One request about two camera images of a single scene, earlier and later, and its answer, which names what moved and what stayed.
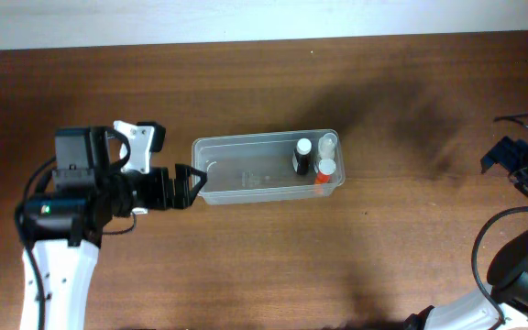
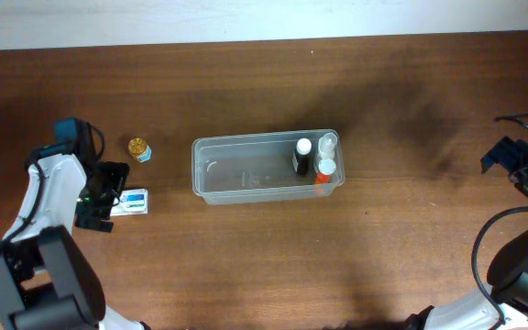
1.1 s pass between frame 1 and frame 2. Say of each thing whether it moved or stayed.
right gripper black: stayed
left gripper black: moved
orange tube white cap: stayed
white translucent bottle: stayed
